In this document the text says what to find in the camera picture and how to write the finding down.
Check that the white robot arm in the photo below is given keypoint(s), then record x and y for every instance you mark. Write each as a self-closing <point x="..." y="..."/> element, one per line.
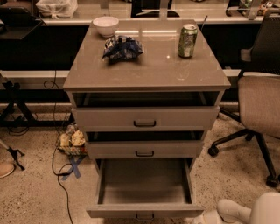
<point x="266" y="210"/>

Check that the grey middle drawer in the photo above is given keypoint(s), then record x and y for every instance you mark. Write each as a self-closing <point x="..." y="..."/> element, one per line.
<point x="145" y="149"/>

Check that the white plastic bag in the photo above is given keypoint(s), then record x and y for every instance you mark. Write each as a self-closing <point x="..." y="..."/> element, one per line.
<point x="57" y="8"/>

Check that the grey drawer cabinet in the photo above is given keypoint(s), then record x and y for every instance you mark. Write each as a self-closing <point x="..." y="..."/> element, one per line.
<point x="158" y="78"/>

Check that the snack bags pile on floor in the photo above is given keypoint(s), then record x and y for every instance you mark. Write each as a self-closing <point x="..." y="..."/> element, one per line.
<point x="72" y="141"/>

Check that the black grabber tool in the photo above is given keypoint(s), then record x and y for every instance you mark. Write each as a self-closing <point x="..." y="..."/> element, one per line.
<point x="14" y="153"/>

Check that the grey drawer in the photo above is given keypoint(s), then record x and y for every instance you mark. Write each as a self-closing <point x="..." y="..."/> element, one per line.
<point x="144" y="189"/>
<point x="145" y="149"/>
<point x="145" y="119"/>

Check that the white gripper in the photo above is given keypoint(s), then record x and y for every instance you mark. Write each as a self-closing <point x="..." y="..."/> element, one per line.
<point x="264" y="210"/>

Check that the green soda can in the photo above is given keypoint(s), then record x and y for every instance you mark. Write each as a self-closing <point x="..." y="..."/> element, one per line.
<point x="187" y="40"/>

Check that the grey office chair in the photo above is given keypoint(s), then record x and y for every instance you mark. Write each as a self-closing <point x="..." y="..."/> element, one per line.
<point x="258" y="88"/>

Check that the white ceramic bowl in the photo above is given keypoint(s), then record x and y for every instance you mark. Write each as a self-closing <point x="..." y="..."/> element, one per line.
<point x="106" y="25"/>

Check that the grey top drawer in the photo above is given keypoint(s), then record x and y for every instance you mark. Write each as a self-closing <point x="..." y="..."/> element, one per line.
<point x="145" y="119"/>

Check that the blue tape cross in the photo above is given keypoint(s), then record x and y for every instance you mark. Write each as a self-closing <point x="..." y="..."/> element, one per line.
<point x="74" y="162"/>

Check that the beige shoe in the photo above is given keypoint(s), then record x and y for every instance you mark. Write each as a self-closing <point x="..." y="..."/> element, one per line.
<point x="6" y="169"/>

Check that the black tripod stand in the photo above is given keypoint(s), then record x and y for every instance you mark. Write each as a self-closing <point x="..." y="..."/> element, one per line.
<point x="17" y="114"/>

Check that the blue crumpled chip bag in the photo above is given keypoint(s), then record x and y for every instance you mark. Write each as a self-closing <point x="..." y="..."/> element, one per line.
<point x="122" y="48"/>

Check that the grey bottom drawer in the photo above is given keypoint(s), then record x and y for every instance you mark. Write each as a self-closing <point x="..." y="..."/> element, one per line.
<point x="144" y="189"/>

